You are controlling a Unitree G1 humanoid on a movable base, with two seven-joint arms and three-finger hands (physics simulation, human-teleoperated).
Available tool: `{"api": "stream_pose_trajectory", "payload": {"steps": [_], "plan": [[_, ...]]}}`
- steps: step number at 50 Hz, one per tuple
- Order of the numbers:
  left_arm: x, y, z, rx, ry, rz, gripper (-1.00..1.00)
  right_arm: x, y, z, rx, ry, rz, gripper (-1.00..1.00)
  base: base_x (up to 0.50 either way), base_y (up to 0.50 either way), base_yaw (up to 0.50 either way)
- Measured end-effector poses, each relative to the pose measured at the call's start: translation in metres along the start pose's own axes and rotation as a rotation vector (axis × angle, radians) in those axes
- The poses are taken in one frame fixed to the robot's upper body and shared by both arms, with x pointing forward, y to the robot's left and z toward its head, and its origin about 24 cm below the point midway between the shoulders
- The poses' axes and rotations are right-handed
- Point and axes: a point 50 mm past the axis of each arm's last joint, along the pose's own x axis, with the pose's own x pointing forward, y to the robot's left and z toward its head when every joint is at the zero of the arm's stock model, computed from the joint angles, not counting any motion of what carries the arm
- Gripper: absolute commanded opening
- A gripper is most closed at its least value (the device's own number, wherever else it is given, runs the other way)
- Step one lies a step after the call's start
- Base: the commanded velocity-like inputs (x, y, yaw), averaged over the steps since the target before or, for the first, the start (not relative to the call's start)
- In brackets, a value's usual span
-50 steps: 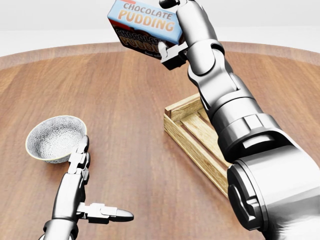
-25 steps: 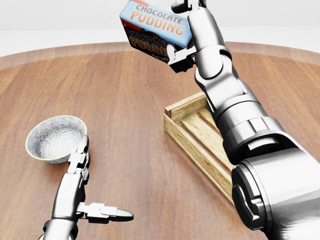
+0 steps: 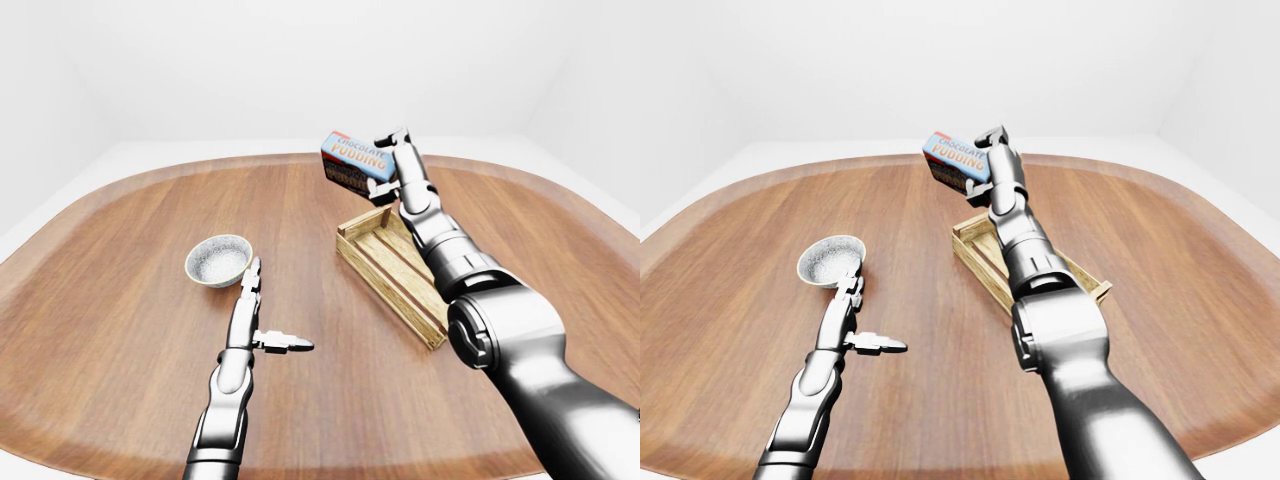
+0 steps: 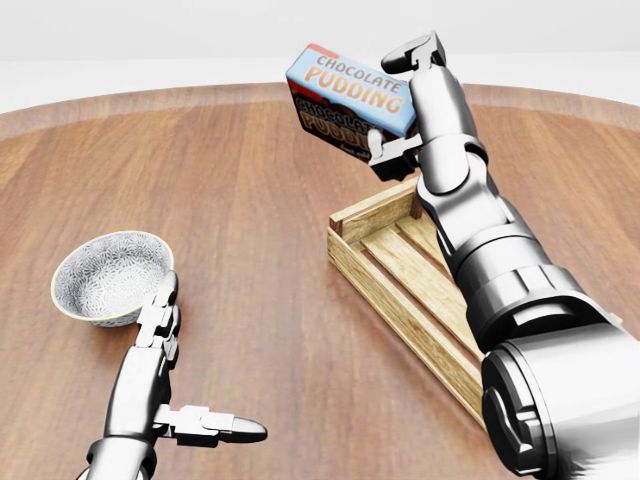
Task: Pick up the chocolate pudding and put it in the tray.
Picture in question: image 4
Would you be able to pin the chocolate pudding box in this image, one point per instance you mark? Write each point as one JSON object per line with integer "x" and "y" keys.
{"x": 350, "y": 95}

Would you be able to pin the silver robot right hand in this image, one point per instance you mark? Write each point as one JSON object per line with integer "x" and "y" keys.
{"x": 442, "y": 107}

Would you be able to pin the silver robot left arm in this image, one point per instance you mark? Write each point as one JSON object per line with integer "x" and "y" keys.
{"x": 117, "y": 460}

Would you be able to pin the patterned white bowl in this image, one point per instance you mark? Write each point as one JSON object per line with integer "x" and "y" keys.
{"x": 112, "y": 277}

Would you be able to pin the wooden slat tray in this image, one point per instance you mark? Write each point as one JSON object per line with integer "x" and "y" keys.
{"x": 400, "y": 280}

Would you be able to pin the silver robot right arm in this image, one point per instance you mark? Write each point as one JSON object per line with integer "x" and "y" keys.
{"x": 530, "y": 300}

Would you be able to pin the silver robot left hand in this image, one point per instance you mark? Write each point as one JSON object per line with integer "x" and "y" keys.
{"x": 134, "y": 395}

